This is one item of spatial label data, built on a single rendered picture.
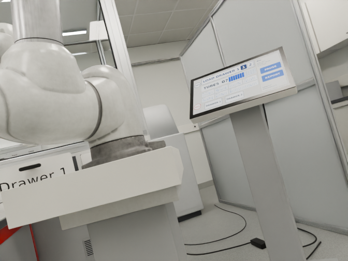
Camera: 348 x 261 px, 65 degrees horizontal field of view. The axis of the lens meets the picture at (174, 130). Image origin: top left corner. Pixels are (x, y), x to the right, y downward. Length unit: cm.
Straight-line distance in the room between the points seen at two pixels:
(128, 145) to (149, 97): 424
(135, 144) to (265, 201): 92
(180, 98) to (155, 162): 453
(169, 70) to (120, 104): 449
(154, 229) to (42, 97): 39
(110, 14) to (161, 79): 346
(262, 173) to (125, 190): 97
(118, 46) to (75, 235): 103
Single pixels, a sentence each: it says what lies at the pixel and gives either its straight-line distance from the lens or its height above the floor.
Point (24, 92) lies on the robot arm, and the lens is 58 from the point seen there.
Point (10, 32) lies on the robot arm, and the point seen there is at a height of 137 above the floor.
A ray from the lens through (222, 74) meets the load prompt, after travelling 153.
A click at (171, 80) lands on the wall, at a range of 514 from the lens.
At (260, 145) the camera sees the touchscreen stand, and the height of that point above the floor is 74.
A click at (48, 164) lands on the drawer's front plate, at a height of 90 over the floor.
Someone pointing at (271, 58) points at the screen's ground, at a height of 115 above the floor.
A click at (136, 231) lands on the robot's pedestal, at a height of 67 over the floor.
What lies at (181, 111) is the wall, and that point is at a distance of 504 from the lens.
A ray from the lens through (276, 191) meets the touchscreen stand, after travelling 147.
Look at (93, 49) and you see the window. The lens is 164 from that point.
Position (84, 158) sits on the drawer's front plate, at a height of 91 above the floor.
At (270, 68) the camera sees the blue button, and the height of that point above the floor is 109.
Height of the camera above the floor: 84
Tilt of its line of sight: 4 degrees up
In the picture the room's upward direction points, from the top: 15 degrees counter-clockwise
